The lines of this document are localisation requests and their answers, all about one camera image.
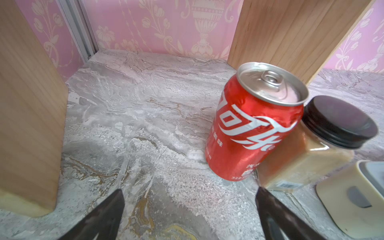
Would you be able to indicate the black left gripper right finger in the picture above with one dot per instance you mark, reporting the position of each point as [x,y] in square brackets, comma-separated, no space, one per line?
[279,222]

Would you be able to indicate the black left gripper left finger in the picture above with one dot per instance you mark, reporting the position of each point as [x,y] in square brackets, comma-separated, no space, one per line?
[102,223]

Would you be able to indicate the cream plastic wrap dispenser box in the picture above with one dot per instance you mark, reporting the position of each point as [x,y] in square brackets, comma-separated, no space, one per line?
[354,198]

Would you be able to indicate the red cola can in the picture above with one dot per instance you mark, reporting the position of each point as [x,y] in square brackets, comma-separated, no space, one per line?
[259,106]

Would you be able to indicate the wooden two-tier shelf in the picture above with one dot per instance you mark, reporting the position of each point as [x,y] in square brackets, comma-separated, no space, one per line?
[172,95]

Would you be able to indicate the aluminium corner frame post left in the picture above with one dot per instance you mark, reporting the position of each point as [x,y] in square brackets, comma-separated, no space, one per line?
[80,27]

